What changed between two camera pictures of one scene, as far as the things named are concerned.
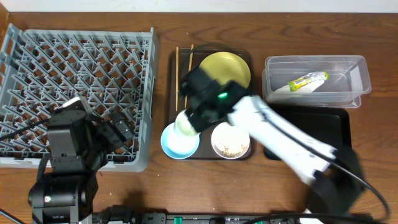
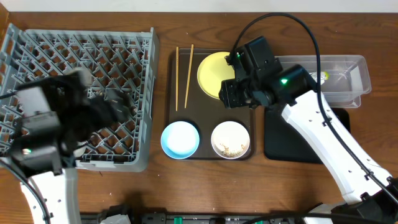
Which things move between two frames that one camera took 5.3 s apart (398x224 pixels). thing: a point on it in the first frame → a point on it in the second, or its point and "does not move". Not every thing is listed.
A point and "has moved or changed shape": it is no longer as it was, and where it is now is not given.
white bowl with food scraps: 229,141 does not move
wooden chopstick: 176,76 does not move
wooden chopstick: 186,99 does not move
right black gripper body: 199,118 → 242,94
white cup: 183,125 has moved or changed shape
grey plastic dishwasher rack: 113,70 does not move
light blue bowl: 177,145 does not move
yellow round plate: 226,66 does not move
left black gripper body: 109,134 → 101,109
